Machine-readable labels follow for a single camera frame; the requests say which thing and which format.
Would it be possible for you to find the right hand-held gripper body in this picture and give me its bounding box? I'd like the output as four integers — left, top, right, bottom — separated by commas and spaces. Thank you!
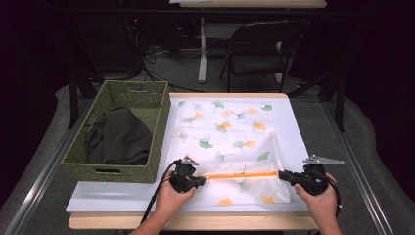
294, 154, 346, 197

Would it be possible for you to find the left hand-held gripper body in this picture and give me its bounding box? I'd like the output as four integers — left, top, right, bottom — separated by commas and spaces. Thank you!
168, 155, 208, 195

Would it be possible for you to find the white leaf print zipper bag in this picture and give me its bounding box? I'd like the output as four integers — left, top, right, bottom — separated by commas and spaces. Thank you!
163, 98, 292, 208

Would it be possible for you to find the dark green cloth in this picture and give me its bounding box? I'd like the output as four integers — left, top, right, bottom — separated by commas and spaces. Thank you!
83, 106, 154, 166

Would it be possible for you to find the green woven basket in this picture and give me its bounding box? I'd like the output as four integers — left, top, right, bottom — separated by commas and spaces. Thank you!
61, 79, 172, 184

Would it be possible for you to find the person's left hand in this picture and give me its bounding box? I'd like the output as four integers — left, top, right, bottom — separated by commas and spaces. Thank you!
154, 170, 198, 223

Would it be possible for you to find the person's right hand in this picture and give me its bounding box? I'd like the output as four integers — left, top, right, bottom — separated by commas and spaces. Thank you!
294, 171, 340, 226

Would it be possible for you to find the light wooden table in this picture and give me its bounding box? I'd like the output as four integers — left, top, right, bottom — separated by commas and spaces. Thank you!
68, 92, 331, 231

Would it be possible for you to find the white work board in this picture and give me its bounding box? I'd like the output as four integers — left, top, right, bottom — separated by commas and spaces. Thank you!
65, 96, 329, 215

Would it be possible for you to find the black metal stand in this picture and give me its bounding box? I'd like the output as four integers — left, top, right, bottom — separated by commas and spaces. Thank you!
287, 69, 347, 133
66, 69, 106, 129

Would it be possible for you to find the black folding chair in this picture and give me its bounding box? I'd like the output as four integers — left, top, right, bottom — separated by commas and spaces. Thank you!
218, 20, 305, 94

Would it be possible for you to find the desk with white leg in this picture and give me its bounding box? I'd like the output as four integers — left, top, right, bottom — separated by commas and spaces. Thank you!
168, 0, 328, 84

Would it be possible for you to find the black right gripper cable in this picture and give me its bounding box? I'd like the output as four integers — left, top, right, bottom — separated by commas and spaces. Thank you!
321, 171, 343, 217

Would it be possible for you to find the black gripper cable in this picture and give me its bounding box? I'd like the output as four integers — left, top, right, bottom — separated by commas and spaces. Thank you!
140, 159, 182, 225
321, 171, 343, 217

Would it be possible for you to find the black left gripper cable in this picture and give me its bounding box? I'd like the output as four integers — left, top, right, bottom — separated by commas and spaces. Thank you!
140, 159, 182, 225

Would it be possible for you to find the metal floor rail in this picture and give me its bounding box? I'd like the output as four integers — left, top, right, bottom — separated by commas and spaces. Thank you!
2, 97, 96, 235
320, 100, 396, 235

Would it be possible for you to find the bundle of floor cables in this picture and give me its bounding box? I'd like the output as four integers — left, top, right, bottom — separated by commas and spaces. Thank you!
122, 15, 205, 94

